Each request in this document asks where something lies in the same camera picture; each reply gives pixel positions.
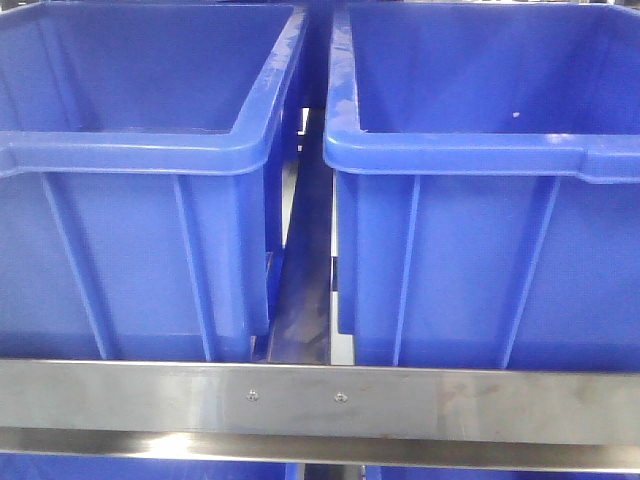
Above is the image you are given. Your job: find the blue bin lower shelf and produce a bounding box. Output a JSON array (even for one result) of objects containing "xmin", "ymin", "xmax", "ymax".
[{"xmin": 1, "ymin": 454, "xmax": 301, "ymax": 479}]

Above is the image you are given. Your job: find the blue bin front right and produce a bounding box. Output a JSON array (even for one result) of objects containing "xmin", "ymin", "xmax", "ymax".
[{"xmin": 324, "ymin": 2, "xmax": 639, "ymax": 371}]

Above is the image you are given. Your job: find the blue bin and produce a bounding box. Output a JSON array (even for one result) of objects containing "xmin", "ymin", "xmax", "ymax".
[
  {"xmin": 1, "ymin": 1, "xmax": 308, "ymax": 362},
  {"xmin": 324, "ymin": 2, "xmax": 639, "ymax": 371}
]

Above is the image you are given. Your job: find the blue bin front left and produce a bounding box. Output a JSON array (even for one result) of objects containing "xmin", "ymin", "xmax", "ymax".
[{"xmin": 1, "ymin": 1, "xmax": 308, "ymax": 362}]

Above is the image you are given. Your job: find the steel shelf front rail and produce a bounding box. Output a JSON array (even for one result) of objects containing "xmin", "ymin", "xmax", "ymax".
[{"xmin": 1, "ymin": 360, "xmax": 639, "ymax": 473}]

